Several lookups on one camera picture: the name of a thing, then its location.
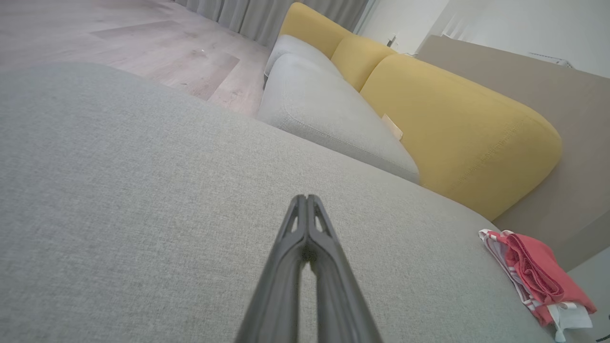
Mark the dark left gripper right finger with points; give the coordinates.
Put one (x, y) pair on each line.
(340, 309)

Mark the red shorts with white stripe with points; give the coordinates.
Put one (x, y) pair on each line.
(538, 271)

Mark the taupe panel behind sofa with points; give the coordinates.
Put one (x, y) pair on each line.
(581, 152)

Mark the yellow sofa back cushion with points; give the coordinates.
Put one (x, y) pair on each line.
(310, 28)
(362, 62)
(467, 138)

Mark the grey pleated curtain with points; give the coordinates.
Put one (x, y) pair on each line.
(267, 16)

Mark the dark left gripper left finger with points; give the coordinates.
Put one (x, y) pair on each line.
(276, 305)

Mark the white grille device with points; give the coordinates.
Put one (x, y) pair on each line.
(550, 59)

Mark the red jersey with white sleeves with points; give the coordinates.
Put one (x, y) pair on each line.
(498, 250)

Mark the grey sofa seat cushion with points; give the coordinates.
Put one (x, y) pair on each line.
(295, 47)
(324, 109)

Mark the beige sofa label tag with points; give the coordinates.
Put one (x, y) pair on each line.
(393, 127)

